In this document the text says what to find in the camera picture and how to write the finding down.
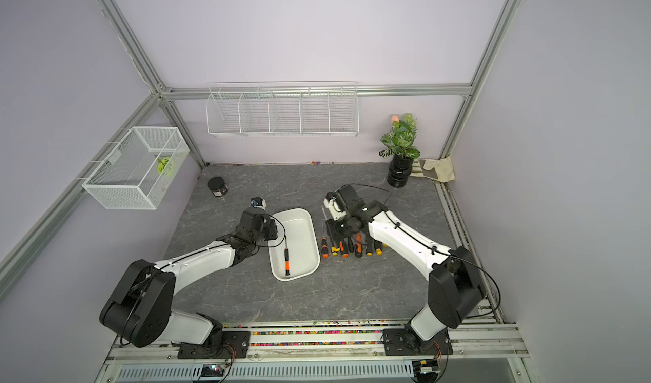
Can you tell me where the green object in basket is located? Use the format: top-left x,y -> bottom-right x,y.
157,157 -> 173,176

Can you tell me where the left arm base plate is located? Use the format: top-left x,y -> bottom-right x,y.
177,330 -> 251,360

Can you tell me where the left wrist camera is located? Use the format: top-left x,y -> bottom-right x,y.
250,197 -> 266,209

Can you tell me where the beige cloth bag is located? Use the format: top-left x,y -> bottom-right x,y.
410,157 -> 456,183

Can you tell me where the slim orange black precision screwdriver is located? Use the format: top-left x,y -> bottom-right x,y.
283,235 -> 291,277

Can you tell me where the black jar with label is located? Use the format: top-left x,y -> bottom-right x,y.
207,176 -> 228,198

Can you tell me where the white mesh wall basket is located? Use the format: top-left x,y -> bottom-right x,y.
82,126 -> 190,210

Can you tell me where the white storage box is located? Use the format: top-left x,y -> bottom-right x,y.
268,208 -> 320,282

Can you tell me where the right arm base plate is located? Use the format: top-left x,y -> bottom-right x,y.
380,328 -> 453,358

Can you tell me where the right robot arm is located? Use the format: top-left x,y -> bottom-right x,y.
324,185 -> 486,342

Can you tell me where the yellow collar screwdriver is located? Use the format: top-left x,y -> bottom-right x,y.
366,237 -> 375,256

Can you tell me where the potted green plant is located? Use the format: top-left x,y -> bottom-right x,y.
379,114 -> 420,188

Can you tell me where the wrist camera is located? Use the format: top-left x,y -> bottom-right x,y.
324,191 -> 346,221
250,197 -> 266,209

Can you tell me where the small orange black screwdriver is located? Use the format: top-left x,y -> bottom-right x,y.
339,239 -> 349,259

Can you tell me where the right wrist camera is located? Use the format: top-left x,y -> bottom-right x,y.
324,191 -> 346,221

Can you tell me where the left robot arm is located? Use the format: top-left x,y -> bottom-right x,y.
99,207 -> 287,351

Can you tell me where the white wire wall shelf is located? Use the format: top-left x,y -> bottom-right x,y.
205,81 -> 359,137

